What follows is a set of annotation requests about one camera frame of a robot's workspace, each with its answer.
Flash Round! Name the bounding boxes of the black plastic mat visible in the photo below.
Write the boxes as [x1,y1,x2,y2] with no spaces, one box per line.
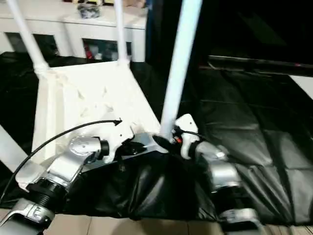
[0,50,313,226]

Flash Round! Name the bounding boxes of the black backdrop cloth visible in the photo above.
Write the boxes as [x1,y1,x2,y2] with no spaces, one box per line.
[145,0,313,74]

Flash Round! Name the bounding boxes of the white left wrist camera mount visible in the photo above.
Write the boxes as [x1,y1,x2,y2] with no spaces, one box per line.
[104,121,136,164]

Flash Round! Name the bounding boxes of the black bundle on cabinet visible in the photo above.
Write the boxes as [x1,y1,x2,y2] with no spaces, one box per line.
[77,2,102,19]

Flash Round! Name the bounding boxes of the white flat panel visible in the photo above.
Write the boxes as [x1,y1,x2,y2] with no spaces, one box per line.
[290,75,313,101]

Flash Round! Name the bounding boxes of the white plastic table top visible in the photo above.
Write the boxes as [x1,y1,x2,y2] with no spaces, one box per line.
[16,60,172,193]

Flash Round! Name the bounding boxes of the white cabinet with glass doors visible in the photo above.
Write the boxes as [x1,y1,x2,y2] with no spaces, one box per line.
[0,0,148,63]

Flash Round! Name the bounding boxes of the black metal rod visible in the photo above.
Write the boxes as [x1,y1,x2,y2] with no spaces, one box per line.
[207,55,313,75]

